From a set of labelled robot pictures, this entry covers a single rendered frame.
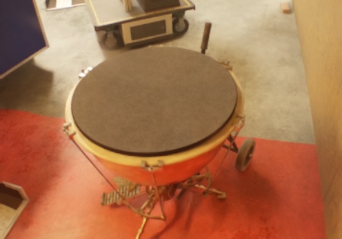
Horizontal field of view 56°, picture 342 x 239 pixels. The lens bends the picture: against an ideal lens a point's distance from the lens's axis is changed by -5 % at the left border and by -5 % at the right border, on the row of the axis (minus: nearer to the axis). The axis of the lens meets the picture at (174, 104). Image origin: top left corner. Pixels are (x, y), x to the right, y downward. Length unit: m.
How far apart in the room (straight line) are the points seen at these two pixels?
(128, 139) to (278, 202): 1.09
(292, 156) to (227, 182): 0.46
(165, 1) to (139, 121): 2.02
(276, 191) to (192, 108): 0.95
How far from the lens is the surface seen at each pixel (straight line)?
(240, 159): 1.93
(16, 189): 2.09
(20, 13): 2.91
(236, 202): 1.94
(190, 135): 1.14
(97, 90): 1.38
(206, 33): 1.59
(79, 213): 1.99
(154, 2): 3.07
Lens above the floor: 1.63
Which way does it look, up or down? 41 degrees down
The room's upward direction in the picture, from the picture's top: 4 degrees counter-clockwise
